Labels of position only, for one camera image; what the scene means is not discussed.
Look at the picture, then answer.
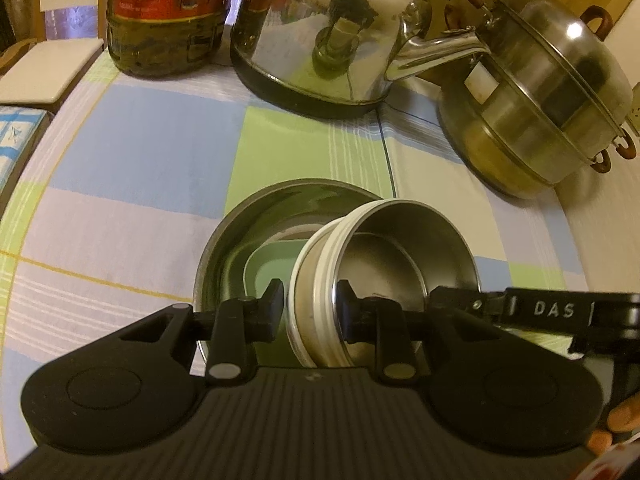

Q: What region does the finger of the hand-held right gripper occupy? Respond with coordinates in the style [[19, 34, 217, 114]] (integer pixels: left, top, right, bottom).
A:
[[429, 286, 511, 325]]

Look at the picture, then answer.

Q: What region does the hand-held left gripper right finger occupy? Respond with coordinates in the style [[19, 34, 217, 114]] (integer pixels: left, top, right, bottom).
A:
[[336, 280, 506, 387]]

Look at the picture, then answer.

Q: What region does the cream plastic bowl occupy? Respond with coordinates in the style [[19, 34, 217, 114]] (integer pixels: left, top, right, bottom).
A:
[[285, 200, 401, 368]]

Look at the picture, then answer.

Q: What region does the stainless steel kettle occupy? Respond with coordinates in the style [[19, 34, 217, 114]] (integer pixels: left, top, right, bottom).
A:
[[230, 0, 493, 120]]

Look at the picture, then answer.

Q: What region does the green square plate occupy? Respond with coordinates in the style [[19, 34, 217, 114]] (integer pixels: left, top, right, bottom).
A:
[[242, 237, 321, 367]]

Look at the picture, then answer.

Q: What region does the pale curtain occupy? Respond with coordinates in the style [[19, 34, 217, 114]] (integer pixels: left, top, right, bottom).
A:
[[0, 0, 108, 43]]

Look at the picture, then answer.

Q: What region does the person's right hand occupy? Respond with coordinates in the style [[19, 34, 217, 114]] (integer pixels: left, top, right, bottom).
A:
[[585, 392, 640, 453]]

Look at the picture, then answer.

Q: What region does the blue checked white cloth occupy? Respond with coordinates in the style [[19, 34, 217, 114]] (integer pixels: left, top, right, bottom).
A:
[[0, 105, 53, 201]]

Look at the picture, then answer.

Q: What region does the white wooden chair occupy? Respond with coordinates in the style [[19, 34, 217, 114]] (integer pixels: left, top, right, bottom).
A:
[[0, 0, 103, 106]]

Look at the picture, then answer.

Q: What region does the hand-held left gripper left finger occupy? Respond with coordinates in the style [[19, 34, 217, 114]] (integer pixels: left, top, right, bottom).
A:
[[120, 278, 286, 387]]

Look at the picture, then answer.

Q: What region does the stainless steel plate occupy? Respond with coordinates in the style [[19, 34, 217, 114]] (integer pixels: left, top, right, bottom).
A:
[[192, 178, 386, 376]]

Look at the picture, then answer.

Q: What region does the checked pastel tablecloth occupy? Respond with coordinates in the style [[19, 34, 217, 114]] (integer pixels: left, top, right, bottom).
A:
[[0, 52, 596, 411]]

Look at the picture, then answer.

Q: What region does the cooking oil bottle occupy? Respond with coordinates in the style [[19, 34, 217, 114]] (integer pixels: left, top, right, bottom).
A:
[[106, 0, 232, 79]]

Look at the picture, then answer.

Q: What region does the stainless steel bowl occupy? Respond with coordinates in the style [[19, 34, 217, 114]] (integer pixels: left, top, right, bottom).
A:
[[330, 199, 479, 367]]

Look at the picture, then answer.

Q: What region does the brown wooden chair part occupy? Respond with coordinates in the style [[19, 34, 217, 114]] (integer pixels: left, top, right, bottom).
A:
[[0, 40, 36, 71]]

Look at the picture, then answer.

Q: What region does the stainless steel steamer pot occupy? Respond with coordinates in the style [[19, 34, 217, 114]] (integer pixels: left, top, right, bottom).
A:
[[437, 0, 637, 200]]

